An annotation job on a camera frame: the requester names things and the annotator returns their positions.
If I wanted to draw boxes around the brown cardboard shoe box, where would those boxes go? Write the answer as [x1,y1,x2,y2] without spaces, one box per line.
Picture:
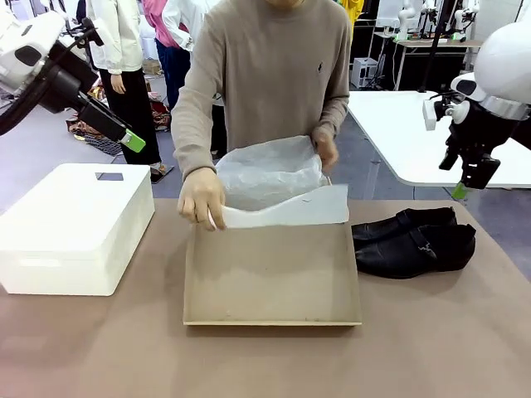
[183,176,363,328]

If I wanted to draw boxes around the person's left forearm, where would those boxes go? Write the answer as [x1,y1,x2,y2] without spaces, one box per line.
[314,95,352,138]

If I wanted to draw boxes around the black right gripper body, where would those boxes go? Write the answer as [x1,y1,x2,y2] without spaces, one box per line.
[446,103,518,161]

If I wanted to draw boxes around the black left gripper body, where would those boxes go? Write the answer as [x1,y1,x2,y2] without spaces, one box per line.
[76,93,115,134]

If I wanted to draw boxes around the red patterned fabric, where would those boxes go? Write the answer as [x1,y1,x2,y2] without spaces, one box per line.
[148,91,172,132]

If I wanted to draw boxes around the black vertical pole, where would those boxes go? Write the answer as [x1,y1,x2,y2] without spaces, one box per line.
[417,0,455,93]

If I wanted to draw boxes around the person's right hand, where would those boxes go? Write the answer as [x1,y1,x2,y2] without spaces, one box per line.
[177,167,227,232]

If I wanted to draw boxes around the white plastic storage bin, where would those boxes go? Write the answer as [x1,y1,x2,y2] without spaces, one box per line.
[0,163,156,297]

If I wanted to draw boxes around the yellow hanging garment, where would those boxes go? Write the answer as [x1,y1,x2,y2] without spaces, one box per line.
[339,0,366,26]

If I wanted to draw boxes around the brown workbench with metal legs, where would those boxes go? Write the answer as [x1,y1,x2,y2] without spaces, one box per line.
[373,32,485,92]

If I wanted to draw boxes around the mannequin white jacket black skirt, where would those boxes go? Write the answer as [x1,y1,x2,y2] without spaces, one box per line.
[85,0,163,175]

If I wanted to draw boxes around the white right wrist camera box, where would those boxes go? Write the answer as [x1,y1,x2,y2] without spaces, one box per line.
[422,99,437,132]

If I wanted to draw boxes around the mannequin pink top blue trousers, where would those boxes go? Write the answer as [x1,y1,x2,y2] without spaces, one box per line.
[143,0,192,112]

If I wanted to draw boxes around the white board panel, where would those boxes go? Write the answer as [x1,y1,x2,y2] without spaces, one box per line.
[376,0,402,28]

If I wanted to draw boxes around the person's left hand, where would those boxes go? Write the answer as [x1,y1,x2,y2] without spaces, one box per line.
[311,124,339,173]

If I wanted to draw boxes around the person's right forearm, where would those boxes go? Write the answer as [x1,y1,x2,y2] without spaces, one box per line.
[171,95,217,182]

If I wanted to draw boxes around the white open cabinet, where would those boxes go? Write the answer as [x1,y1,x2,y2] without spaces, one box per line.
[351,56,381,89]

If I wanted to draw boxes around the person in beige sweater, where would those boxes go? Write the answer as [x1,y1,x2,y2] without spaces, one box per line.
[172,0,353,167]

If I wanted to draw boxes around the colourful patterned fabric pile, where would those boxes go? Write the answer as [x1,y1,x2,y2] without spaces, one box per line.
[65,78,124,158]

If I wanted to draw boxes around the white rounded table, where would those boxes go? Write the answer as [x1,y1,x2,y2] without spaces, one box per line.
[346,90,531,202]

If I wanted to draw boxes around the white tissue wrapping paper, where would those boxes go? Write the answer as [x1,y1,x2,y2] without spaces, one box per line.
[214,134,350,231]

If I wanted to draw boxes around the black leather loafer shoe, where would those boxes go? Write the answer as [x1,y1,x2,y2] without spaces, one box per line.
[354,223,477,279]
[351,206,458,241]

